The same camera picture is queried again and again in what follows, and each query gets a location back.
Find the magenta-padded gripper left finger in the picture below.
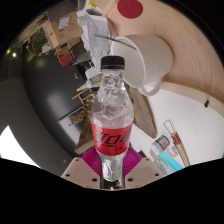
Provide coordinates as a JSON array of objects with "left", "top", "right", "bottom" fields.
[{"left": 61, "top": 147, "right": 102, "bottom": 189}]

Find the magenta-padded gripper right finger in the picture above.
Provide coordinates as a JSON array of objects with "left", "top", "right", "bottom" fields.
[{"left": 123, "top": 146, "right": 164, "bottom": 190}]

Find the clear bottle with red label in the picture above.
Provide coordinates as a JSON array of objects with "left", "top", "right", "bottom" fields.
[{"left": 89, "top": 55, "right": 135, "bottom": 190}]

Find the small white grey-lidded jar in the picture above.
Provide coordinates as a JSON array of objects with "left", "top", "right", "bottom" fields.
[{"left": 150, "top": 134, "right": 172, "bottom": 156}]

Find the iridescent colourful sheet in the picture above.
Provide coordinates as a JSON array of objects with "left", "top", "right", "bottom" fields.
[{"left": 149, "top": 148, "right": 186, "bottom": 176}]

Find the wooden easel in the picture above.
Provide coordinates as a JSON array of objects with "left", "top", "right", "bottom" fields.
[{"left": 71, "top": 87, "right": 98, "bottom": 108}]

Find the white spray bottle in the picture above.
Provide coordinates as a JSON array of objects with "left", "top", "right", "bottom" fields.
[{"left": 84, "top": 68, "right": 104, "bottom": 86}]

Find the white ceramic mug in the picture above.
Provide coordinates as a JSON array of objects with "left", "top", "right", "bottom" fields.
[{"left": 109, "top": 33, "right": 174, "bottom": 97}]

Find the red box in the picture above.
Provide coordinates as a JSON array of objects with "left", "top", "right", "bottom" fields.
[{"left": 55, "top": 49, "right": 74, "bottom": 68}]

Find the folded newspaper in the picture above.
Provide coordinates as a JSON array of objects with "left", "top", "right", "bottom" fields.
[{"left": 78, "top": 8, "right": 116, "bottom": 68}]

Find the thin metal stick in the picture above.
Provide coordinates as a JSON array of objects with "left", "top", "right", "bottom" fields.
[{"left": 95, "top": 33, "right": 138, "bottom": 52}]

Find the beige canvas mat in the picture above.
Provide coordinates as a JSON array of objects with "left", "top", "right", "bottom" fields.
[{"left": 96, "top": 0, "right": 224, "bottom": 118}]

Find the brown cardboard box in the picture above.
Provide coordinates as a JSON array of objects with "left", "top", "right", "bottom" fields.
[{"left": 44, "top": 12, "right": 84, "bottom": 48}]

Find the flat round red coaster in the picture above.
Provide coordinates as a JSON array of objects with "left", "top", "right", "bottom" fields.
[{"left": 116, "top": 0, "right": 144, "bottom": 20}]

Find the grey plant saucer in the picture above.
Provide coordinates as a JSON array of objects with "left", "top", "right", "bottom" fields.
[{"left": 75, "top": 0, "right": 88, "bottom": 14}]

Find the black wall screen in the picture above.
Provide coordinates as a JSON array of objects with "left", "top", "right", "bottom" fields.
[{"left": 58, "top": 105, "right": 94, "bottom": 148}]

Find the wooden-handled wire loop tool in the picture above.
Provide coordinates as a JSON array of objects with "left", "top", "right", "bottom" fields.
[{"left": 162, "top": 119, "right": 192, "bottom": 168}]

